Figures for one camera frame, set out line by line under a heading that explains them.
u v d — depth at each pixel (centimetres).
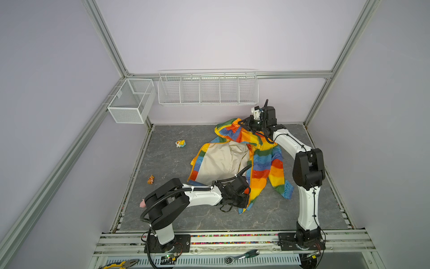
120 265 68
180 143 105
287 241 72
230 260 69
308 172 56
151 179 92
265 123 78
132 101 102
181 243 73
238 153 102
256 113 91
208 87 98
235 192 67
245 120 89
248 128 87
